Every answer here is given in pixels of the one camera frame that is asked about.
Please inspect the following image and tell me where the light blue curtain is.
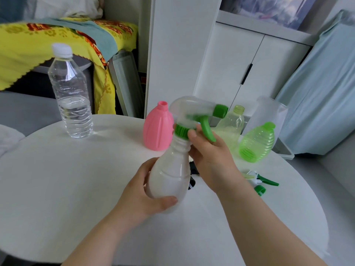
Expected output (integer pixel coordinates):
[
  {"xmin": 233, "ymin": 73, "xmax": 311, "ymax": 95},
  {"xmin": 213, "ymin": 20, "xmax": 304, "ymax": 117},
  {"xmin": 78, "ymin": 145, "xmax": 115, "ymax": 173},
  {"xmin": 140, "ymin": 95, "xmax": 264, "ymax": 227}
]
[{"xmin": 274, "ymin": 9, "xmax": 355, "ymax": 156}]

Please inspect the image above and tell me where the translucent green spray head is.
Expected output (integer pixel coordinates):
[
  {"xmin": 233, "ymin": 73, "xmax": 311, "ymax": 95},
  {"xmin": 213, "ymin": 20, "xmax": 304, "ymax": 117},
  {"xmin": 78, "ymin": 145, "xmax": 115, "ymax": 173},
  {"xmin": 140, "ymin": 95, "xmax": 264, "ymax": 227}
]
[{"xmin": 169, "ymin": 95, "xmax": 229, "ymax": 143}]

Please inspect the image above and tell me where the white cabinet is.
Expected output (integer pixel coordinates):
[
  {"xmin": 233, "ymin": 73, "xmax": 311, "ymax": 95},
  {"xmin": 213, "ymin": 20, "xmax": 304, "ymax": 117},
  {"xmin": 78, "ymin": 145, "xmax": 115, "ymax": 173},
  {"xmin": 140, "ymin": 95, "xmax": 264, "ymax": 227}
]
[{"xmin": 144, "ymin": 0, "xmax": 320, "ymax": 119}]

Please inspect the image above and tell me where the person's left hand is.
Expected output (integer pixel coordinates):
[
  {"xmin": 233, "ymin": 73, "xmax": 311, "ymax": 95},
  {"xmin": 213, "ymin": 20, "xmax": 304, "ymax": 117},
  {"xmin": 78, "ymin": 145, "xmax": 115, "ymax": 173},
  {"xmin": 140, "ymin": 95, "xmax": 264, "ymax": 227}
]
[{"xmin": 114, "ymin": 157, "xmax": 179, "ymax": 228}]

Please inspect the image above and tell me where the green ribbed bottle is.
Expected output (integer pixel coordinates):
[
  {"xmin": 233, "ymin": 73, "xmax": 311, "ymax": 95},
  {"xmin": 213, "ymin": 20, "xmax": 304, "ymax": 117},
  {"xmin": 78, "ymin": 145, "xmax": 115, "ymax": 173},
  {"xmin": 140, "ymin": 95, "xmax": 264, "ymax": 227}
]
[{"xmin": 238, "ymin": 122, "xmax": 276, "ymax": 163}]

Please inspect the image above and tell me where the person's right hand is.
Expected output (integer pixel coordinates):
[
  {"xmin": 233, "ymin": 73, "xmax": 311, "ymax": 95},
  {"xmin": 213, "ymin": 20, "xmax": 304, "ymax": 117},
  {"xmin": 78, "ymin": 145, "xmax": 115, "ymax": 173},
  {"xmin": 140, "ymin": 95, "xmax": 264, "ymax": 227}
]
[{"xmin": 187, "ymin": 123, "xmax": 245, "ymax": 195}]

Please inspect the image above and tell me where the white pillow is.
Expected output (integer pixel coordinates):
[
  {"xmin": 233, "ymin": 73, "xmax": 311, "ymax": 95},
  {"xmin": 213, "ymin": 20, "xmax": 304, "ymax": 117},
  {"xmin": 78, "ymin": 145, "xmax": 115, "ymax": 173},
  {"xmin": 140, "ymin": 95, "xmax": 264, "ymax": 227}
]
[{"xmin": 23, "ymin": 0, "xmax": 104, "ymax": 20}]

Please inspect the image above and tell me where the grey plastic bin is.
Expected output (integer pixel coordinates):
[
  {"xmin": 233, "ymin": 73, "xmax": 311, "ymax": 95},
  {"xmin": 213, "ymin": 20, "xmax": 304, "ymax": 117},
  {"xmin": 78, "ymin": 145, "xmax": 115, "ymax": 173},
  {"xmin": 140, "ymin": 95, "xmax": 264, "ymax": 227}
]
[{"xmin": 241, "ymin": 115, "xmax": 295, "ymax": 160}]

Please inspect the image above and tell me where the dark teal pillow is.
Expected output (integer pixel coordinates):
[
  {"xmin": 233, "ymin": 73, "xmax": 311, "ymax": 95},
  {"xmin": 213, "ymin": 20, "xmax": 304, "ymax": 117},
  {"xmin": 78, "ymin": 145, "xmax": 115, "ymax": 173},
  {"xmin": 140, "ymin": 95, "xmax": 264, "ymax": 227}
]
[{"xmin": 0, "ymin": 0, "xmax": 27, "ymax": 24}]

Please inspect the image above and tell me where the white green spray head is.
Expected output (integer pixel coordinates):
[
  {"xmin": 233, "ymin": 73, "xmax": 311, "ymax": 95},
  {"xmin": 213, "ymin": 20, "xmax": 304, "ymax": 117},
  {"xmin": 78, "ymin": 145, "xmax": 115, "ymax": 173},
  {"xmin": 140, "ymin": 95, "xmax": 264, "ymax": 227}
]
[{"xmin": 244, "ymin": 170, "xmax": 280, "ymax": 197}]

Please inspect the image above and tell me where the grey plastic lid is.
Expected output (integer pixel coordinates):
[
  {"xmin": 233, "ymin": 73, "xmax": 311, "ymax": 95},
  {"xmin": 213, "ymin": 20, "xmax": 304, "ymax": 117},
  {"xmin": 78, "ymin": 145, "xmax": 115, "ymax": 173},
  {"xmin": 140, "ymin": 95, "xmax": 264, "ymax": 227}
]
[{"xmin": 108, "ymin": 50, "xmax": 145, "ymax": 117}]

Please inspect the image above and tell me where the clear water bottle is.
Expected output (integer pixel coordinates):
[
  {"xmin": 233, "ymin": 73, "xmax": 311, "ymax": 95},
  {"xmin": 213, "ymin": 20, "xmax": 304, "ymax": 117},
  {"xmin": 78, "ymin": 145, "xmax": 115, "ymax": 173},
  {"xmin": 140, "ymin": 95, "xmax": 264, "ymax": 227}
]
[{"xmin": 47, "ymin": 43, "xmax": 94, "ymax": 139}]

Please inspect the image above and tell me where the black cabinet handle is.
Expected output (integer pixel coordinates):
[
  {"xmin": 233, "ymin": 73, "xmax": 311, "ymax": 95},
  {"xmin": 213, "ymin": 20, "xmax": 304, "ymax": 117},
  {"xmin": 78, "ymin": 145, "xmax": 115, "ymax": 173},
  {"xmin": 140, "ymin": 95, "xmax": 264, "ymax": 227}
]
[{"xmin": 241, "ymin": 63, "xmax": 253, "ymax": 85}]

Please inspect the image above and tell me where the person's right forearm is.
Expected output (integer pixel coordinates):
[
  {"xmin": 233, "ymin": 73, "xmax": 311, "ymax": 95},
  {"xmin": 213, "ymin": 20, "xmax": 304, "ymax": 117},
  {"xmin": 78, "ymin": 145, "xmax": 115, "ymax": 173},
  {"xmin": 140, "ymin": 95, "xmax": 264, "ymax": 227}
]
[{"xmin": 217, "ymin": 174, "xmax": 329, "ymax": 266}]

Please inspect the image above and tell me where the yellow-green clear bottle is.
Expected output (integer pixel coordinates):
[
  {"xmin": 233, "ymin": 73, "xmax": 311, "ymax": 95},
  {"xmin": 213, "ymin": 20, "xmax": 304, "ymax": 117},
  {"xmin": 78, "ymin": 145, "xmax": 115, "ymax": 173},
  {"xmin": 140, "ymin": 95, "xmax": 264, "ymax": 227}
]
[{"xmin": 212, "ymin": 105, "xmax": 245, "ymax": 144}]

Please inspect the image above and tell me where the translucent white plastic bag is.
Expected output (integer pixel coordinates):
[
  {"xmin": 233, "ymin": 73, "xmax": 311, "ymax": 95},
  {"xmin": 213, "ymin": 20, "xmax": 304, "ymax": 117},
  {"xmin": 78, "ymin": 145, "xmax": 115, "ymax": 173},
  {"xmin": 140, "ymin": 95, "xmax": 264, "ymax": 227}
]
[{"xmin": 243, "ymin": 95, "xmax": 289, "ymax": 136}]

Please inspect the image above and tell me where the white plastic bottle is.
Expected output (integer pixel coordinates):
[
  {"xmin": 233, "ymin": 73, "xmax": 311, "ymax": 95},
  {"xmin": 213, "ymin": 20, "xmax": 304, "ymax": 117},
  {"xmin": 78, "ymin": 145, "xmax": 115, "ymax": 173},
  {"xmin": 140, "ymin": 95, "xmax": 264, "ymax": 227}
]
[{"xmin": 145, "ymin": 133, "xmax": 192, "ymax": 214}]

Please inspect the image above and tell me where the clear storage bag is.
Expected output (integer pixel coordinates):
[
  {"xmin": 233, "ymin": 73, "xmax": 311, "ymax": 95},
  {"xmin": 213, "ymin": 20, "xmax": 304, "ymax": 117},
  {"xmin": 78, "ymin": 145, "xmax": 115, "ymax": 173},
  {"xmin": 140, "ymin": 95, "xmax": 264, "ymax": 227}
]
[{"xmin": 220, "ymin": 0, "xmax": 318, "ymax": 31}]

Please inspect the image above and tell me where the white blanket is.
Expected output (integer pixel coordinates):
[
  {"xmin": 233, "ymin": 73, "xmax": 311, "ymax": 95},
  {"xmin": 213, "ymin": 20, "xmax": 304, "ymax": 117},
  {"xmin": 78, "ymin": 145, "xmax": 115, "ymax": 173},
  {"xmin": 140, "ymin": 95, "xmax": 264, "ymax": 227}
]
[{"xmin": 0, "ymin": 124, "xmax": 26, "ymax": 157}]

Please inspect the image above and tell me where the teal towel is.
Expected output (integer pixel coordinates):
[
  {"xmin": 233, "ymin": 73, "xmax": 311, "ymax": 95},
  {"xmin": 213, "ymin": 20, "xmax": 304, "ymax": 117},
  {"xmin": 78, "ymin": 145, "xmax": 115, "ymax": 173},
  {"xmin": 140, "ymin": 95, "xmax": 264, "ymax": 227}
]
[{"xmin": 41, "ymin": 18, "xmax": 118, "ymax": 62}]

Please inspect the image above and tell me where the black spray head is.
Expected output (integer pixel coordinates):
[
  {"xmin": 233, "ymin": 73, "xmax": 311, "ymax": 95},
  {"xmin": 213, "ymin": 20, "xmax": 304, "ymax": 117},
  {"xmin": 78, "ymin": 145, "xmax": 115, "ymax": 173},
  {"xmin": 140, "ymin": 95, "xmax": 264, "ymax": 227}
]
[{"xmin": 188, "ymin": 161, "xmax": 199, "ymax": 190}]

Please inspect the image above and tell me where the yellow floral cloth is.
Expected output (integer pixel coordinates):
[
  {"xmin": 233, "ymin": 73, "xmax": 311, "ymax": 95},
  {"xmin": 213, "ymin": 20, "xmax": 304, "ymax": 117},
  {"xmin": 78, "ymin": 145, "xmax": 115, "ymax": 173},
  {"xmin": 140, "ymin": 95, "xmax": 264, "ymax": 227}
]
[{"xmin": 0, "ymin": 17, "xmax": 139, "ymax": 115}]

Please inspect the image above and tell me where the pink plastic bottle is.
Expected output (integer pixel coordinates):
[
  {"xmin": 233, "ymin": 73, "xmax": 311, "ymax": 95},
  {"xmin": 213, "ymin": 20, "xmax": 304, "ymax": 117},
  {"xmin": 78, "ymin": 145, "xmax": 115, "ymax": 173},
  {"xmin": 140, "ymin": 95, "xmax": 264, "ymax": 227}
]
[{"xmin": 143, "ymin": 101, "xmax": 175, "ymax": 151}]

